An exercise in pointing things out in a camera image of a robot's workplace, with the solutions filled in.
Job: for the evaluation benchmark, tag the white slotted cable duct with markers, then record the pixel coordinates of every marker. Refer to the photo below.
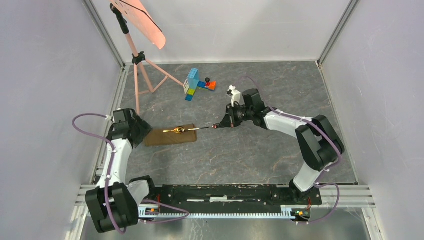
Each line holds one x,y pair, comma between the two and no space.
151,211

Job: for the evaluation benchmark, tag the brown cloth napkin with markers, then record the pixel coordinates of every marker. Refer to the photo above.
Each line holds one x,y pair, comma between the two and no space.
165,136

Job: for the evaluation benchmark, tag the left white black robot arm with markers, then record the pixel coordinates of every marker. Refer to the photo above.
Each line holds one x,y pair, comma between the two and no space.
112,204

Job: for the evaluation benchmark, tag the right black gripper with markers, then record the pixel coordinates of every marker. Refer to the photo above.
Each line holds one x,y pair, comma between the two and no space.
229,119

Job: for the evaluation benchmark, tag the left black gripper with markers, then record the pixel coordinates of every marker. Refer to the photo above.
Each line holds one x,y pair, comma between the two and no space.
144,127

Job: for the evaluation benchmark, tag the pink music stand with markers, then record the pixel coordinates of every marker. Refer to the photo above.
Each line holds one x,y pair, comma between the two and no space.
141,33

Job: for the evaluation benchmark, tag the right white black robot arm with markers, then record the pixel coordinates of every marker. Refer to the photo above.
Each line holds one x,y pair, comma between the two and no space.
320,145

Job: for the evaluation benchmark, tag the gold spoon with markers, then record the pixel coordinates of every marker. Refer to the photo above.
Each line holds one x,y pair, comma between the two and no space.
180,130

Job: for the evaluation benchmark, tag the black fork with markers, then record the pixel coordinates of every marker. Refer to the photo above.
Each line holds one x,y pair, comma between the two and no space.
203,128

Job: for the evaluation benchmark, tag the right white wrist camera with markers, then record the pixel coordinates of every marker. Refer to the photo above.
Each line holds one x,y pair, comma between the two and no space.
234,94

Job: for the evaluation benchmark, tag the colourful toy block structure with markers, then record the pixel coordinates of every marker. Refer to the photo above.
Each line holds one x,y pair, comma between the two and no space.
193,82

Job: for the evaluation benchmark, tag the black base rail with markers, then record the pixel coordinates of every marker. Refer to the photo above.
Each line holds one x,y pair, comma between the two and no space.
231,198

